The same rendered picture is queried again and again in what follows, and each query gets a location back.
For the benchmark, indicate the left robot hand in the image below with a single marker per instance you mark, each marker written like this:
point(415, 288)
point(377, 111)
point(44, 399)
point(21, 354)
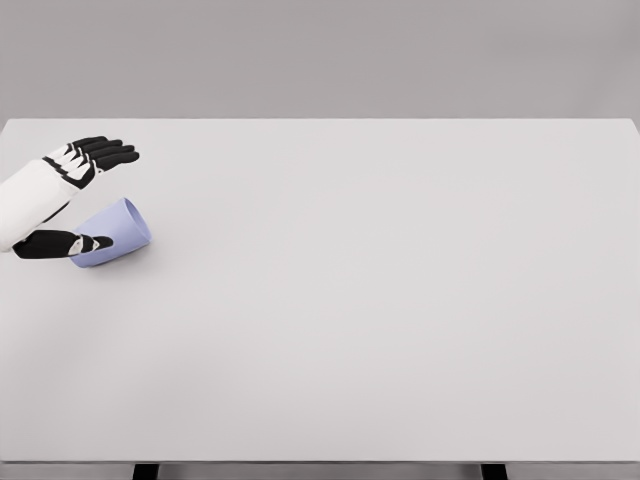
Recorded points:
point(35, 195)

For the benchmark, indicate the lavender plastic cup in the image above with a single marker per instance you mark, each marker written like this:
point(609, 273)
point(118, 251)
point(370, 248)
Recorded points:
point(116, 235)

